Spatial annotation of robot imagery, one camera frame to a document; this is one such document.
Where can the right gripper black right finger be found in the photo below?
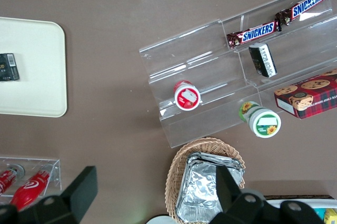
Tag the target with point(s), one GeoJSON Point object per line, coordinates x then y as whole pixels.
{"type": "Point", "coordinates": [226, 189]}

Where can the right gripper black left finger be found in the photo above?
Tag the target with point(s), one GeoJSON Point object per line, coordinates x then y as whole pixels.
{"type": "Point", "coordinates": [79, 189]}

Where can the aluminium foil tray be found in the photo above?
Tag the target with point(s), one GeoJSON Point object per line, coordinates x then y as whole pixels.
{"type": "Point", "coordinates": [200, 187]}
{"type": "Point", "coordinates": [210, 155]}

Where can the oval wicker basket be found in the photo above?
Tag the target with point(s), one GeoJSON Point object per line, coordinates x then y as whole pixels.
{"type": "Point", "coordinates": [181, 153]}

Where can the white rectangular snack tray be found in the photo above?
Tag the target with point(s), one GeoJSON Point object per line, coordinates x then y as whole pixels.
{"type": "Point", "coordinates": [297, 203]}

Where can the beige plastic tray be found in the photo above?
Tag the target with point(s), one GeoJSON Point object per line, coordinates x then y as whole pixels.
{"type": "Point", "coordinates": [37, 50]}

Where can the clear acrylic bottle rack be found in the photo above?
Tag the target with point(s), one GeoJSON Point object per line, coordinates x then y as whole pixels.
{"type": "Point", "coordinates": [56, 171]}

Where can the red cola bottle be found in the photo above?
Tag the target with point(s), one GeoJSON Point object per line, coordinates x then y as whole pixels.
{"type": "Point", "coordinates": [29, 187]}
{"type": "Point", "coordinates": [6, 182]}

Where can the green sunflower yogurt cup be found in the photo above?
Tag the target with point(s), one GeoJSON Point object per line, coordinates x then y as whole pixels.
{"type": "Point", "coordinates": [264, 124]}

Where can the teal snack pack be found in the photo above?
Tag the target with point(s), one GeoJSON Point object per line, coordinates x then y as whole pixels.
{"type": "Point", "coordinates": [319, 213]}

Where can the red strawberry yogurt cup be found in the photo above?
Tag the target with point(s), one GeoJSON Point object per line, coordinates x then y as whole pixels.
{"type": "Point", "coordinates": [187, 97]}

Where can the yellow snack pack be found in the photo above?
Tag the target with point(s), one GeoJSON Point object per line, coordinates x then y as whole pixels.
{"type": "Point", "coordinates": [331, 216]}

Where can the tartan chocolate chip cookie box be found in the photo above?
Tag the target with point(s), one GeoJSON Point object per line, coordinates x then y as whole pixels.
{"type": "Point", "coordinates": [313, 95]}

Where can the black and white small box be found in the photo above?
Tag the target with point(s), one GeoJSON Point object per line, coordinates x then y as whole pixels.
{"type": "Point", "coordinates": [263, 59]}

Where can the small black carton box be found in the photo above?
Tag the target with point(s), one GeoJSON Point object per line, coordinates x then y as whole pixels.
{"type": "Point", "coordinates": [9, 67]}

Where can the clear acrylic tiered shelf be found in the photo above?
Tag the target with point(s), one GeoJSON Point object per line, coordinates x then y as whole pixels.
{"type": "Point", "coordinates": [302, 48]}
{"type": "Point", "coordinates": [163, 58]}

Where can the Snickers chocolate bar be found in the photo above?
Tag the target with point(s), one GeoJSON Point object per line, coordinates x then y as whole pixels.
{"type": "Point", "coordinates": [256, 33]}
{"type": "Point", "coordinates": [306, 4]}

